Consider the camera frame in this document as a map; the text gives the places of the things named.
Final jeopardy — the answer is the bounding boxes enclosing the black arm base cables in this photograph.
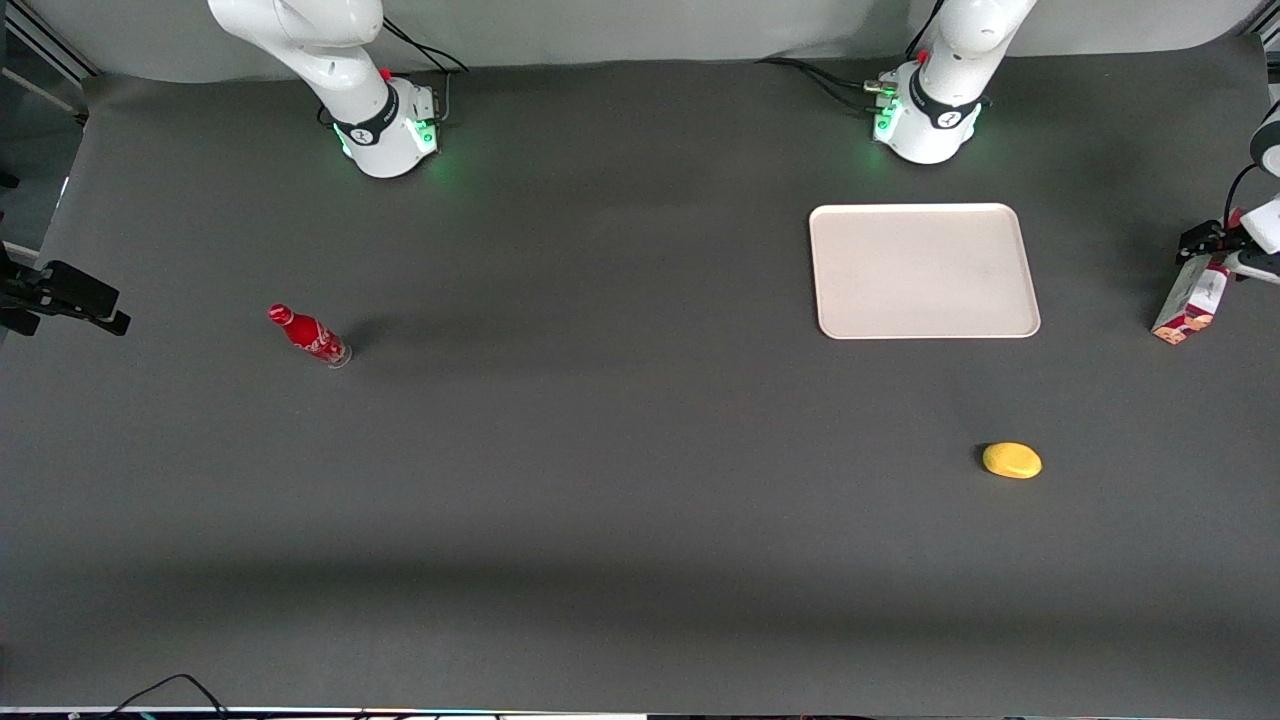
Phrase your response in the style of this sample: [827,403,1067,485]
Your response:
[316,17,471,127]
[756,30,936,113]

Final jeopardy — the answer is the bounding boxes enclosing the yellow lemon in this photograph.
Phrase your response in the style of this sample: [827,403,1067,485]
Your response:
[981,441,1044,481]

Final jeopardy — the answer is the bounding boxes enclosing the black right arm base cables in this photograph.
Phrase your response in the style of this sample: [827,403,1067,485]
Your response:
[316,17,471,127]

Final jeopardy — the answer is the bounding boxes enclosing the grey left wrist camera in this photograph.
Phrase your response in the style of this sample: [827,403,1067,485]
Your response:
[1226,250,1280,287]

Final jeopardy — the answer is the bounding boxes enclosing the black left arm base cables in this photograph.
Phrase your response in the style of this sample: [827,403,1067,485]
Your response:
[756,30,936,113]

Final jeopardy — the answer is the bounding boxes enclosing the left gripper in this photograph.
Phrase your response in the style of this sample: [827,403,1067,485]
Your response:
[1178,196,1280,265]

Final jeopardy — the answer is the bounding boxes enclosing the red cola bottle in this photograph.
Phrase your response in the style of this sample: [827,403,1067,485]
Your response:
[267,303,353,369]

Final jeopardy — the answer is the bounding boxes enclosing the black cable at table edge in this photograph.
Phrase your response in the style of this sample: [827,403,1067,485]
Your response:
[98,673,233,720]

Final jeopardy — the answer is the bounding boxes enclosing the aluminium frame rail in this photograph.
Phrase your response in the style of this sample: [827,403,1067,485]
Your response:
[0,0,103,129]

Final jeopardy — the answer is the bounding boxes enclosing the red cookie box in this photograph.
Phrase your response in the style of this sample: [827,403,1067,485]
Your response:
[1151,208,1244,346]

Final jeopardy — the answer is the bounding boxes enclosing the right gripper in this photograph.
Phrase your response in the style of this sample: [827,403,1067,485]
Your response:
[0,243,132,337]

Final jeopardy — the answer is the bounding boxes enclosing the black left arm wrist cable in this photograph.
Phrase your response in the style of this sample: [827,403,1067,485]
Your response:
[1224,162,1263,227]

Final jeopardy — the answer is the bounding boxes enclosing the beige plastic tray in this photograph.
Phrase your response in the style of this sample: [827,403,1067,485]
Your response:
[808,203,1042,341]

